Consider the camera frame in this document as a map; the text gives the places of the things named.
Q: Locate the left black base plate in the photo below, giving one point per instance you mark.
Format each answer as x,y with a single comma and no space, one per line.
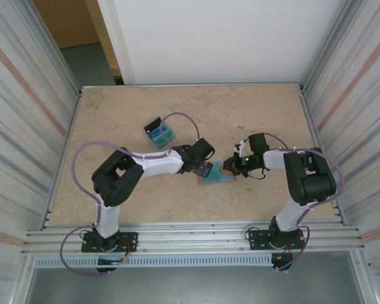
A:
130,240

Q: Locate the aluminium front rail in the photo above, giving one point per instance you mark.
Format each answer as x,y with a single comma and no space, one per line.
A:
193,240

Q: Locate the clear acrylic card box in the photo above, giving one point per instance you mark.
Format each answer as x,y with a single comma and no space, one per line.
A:
171,142

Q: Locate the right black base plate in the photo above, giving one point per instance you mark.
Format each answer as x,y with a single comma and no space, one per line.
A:
256,237

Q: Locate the wooden door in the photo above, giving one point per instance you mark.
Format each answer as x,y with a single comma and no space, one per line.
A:
66,22

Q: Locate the blue VIP card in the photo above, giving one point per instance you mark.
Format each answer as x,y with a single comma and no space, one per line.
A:
160,130

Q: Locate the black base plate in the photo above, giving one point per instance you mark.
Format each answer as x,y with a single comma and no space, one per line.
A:
256,237
130,240

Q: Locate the black card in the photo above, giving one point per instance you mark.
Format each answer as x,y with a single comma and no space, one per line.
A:
152,124

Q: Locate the teal chip card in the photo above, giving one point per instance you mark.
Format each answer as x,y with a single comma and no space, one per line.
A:
215,172

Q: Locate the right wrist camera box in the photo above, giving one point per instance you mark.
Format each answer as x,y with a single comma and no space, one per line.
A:
240,148

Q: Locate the translucent corrugated side panel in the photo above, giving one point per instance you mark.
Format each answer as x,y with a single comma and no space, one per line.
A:
361,95
19,95

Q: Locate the teal VIP card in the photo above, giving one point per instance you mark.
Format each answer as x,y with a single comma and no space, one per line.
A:
163,139

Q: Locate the white door frame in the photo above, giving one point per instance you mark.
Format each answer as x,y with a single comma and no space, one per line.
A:
114,31

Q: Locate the pink card wallet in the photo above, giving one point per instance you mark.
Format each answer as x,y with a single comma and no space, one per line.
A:
228,179

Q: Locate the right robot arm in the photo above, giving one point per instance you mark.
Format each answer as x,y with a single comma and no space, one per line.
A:
310,180

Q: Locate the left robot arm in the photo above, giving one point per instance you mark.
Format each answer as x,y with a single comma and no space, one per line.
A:
117,177

